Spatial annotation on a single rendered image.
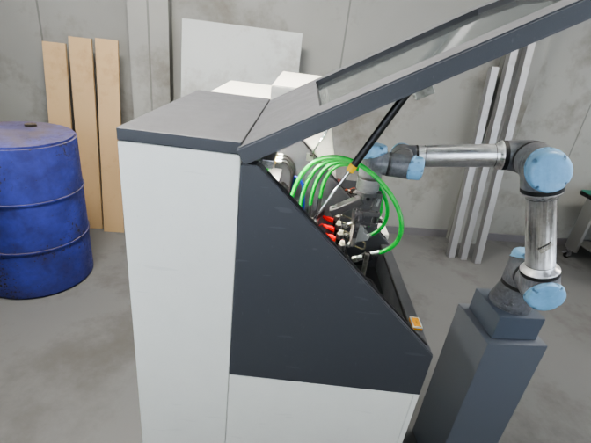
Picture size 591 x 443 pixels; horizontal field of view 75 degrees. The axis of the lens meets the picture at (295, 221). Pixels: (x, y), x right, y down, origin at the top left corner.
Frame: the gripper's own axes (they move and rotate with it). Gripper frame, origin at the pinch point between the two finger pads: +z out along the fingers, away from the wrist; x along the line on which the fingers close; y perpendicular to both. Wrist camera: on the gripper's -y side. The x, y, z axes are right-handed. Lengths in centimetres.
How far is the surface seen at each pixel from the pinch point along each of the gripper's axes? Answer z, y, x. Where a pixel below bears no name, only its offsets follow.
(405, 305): 15.1, 20.0, -12.3
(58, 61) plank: -28, -212, 196
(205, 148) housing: -38, -42, -35
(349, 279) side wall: -7.5, -4.9, -35.0
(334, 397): 36, -3, -35
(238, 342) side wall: 17, -33, -35
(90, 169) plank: 54, -194, 188
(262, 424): 51, -24, -35
